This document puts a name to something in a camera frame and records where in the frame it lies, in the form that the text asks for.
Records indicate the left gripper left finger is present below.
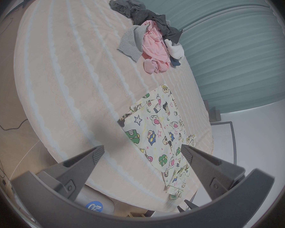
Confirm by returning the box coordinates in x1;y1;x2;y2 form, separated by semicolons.
37;145;105;202

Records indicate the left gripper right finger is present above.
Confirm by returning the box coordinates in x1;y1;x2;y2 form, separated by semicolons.
181;144;246;201

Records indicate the white printed pyjama top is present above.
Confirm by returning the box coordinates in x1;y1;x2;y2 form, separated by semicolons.
117;83;196;201

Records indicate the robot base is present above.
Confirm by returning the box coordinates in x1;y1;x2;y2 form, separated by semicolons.
75;184;115;216

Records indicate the pile of clothes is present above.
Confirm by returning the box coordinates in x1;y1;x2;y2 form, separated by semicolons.
109;0;184;67

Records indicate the grey bedside table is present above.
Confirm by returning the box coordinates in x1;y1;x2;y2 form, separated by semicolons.
204;100;222;122

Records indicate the bed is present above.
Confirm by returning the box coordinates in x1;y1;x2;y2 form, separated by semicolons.
13;0;238;219

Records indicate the blue-green curtain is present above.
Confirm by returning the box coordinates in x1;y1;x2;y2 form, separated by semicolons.
178;5;285;114
121;0;276;31

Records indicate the pink garment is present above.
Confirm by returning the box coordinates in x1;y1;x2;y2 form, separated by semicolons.
142;20;171;74

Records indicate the light grey knitted garment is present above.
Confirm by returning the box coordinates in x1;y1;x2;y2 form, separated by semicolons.
117;25;146;63

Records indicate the thin black cable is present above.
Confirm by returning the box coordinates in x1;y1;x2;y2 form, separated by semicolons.
0;16;29;130

